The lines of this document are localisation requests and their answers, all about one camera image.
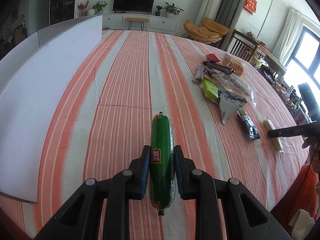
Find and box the green sausage snack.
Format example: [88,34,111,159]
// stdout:
[149,112,175,216]

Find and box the yellow wafer bar pack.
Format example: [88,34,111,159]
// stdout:
[262,119,284,153]

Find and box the long yellow black biscuit pack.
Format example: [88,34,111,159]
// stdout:
[237,108,260,140]

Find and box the white blue triangular packet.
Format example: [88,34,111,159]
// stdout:
[218,90,247,125]

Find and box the green snack packet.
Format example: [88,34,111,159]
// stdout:
[202,77,219,104]

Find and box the brown cracker clear bag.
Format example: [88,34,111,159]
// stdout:
[228,75,257,107]

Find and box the bread loaf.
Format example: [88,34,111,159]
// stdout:
[222,55,245,77]

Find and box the dark chocolate bar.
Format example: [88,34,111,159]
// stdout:
[203,61,234,75]

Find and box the red snack packet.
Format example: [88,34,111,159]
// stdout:
[206,53,220,62]

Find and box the grey maroon snack bar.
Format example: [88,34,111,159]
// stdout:
[192,64,207,85]

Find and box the person's right hand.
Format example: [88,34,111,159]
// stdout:
[302,137,319,173]

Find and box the striped orange white tablecloth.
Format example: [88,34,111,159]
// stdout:
[1,30,308,239]

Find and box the cluttered side table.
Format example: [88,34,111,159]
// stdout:
[251,41,311,124]

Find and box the white sheer curtain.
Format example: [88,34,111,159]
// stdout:
[273,8,303,64]

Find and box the dark wooden chair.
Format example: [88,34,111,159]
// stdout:
[226,29,259,62]

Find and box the orange lounge chair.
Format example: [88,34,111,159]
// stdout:
[183,17,229,44]

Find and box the white cardboard box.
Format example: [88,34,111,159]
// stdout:
[1,15,103,203]

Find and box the white tv cabinet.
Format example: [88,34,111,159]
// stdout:
[103,13,178,35]

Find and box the green potted plant right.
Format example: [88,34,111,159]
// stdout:
[163,2,184,19]

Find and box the small dark potted plant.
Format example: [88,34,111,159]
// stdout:
[155,5,163,16]

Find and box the grey curtain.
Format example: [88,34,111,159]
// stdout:
[215,0,240,28]

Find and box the covered standing air conditioner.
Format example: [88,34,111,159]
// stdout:
[195,0,222,27]

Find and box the white round vase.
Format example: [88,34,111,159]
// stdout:
[87,9,95,16]

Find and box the black television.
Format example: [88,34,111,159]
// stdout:
[112,0,154,14]

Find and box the green plant in vase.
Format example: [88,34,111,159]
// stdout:
[92,1,108,14]

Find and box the red flower bouquet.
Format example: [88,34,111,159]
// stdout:
[77,0,89,17]

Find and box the black display cabinet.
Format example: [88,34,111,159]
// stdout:
[49,0,75,25]

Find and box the red wall hanging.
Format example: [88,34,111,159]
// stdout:
[243,0,257,15]

